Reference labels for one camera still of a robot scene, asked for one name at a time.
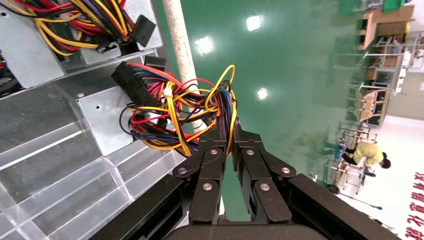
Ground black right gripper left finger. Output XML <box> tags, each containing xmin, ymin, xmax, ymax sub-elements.
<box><xmin>171</xmin><ymin>115</ymin><xmax>229</xmax><ymax>223</ymax></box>

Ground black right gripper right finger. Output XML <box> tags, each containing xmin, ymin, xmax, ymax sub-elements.
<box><xmin>231</xmin><ymin>118</ymin><xmax>297</xmax><ymax>223</ymax></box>

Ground silver power supply colourful wires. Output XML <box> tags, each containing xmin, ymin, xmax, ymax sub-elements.
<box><xmin>0</xmin><ymin>0</ymin><xmax>157</xmax><ymax>90</ymax></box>
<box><xmin>80</xmin><ymin>0</ymin><xmax>165</xmax><ymax>66</ymax></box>
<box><xmin>76</xmin><ymin>55</ymin><xmax>238</xmax><ymax>159</ymax></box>

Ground metal rack trolley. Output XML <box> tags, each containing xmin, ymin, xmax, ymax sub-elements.
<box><xmin>325</xmin><ymin>158</ymin><xmax>366</xmax><ymax>196</ymax></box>

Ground person in yellow shirt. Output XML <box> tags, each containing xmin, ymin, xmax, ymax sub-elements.
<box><xmin>342</xmin><ymin>141</ymin><xmax>393</xmax><ymax>171</ymax></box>

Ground clear acrylic divider tray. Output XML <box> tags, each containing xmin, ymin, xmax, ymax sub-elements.
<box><xmin>0</xmin><ymin>82</ymin><xmax>188</xmax><ymax>240</ymax></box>

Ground wooden workbench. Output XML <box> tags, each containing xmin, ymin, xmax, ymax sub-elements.
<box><xmin>352</xmin><ymin>84</ymin><xmax>392</xmax><ymax>129</ymax></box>

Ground shelf with cardboard boxes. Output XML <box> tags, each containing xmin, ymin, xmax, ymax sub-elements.
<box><xmin>357</xmin><ymin>4</ymin><xmax>419</xmax><ymax>72</ymax></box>

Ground white pipe cart frame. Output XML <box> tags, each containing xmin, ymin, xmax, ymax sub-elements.
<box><xmin>161</xmin><ymin>0</ymin><xmax>208</xmax><ymax>132</ymax></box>

